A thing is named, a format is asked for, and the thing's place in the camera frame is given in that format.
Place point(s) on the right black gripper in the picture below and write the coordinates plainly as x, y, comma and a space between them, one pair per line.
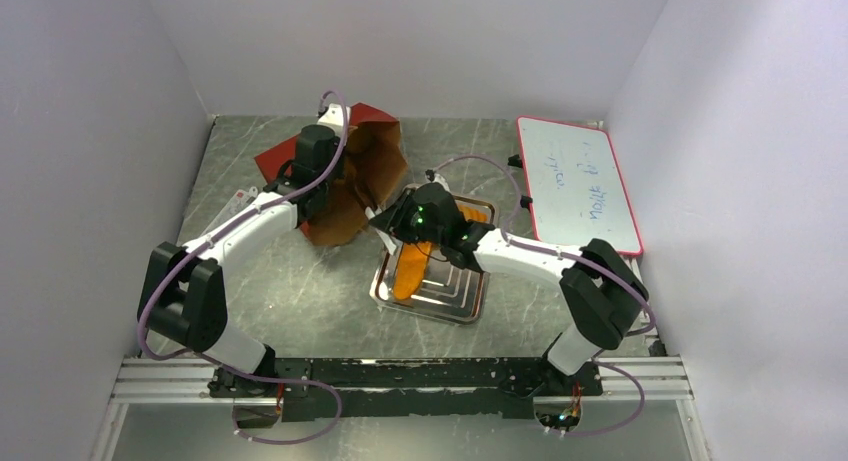
394, 218

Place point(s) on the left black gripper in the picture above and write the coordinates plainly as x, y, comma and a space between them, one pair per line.
338, 150

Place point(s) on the long orange fake baguette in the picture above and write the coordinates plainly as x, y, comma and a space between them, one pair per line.
411, 269

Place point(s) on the silver metal tray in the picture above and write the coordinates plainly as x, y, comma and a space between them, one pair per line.
446, 292

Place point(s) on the red paper bag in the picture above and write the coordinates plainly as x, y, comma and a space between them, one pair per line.
373, 168

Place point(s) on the orange fake croissant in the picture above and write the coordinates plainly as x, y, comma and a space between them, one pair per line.
473, 214

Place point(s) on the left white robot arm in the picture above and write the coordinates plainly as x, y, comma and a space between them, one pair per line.
184, 297

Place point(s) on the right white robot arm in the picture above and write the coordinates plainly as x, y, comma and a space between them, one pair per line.
602, 293

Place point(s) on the clear plastic packet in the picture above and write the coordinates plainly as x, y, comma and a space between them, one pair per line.
236, 203

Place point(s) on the pink framed whiteboard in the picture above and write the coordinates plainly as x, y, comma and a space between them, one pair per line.
577, 191

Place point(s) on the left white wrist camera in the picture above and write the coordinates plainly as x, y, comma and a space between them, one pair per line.
334, 116

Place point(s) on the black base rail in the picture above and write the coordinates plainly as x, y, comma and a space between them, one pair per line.
321, 388

